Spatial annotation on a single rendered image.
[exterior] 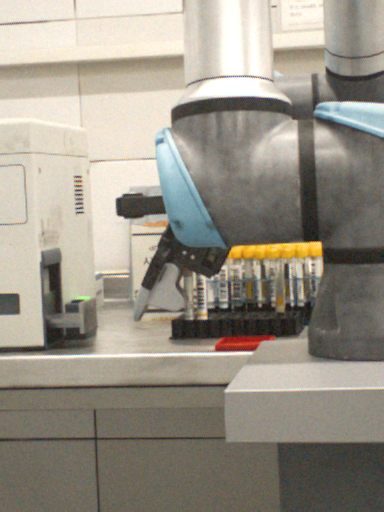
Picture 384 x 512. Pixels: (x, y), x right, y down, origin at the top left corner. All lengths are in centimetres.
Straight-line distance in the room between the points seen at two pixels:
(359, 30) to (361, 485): 51
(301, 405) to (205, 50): 36
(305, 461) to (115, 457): 116
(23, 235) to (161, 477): 80
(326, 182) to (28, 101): 118
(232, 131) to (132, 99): 106
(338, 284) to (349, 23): 34
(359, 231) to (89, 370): 50
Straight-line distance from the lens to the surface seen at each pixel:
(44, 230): 146
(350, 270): 101
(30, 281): 144
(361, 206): 100
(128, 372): 138
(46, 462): 216
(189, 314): 149
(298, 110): 128
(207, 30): 105
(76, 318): 144
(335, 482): 99
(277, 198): 100
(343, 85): 127
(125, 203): 142
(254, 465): 208
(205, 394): 140
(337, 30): 125
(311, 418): 87
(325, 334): 102
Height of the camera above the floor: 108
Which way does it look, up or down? 3 degrees down
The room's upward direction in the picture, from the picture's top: 2 degrees counter-clockwise
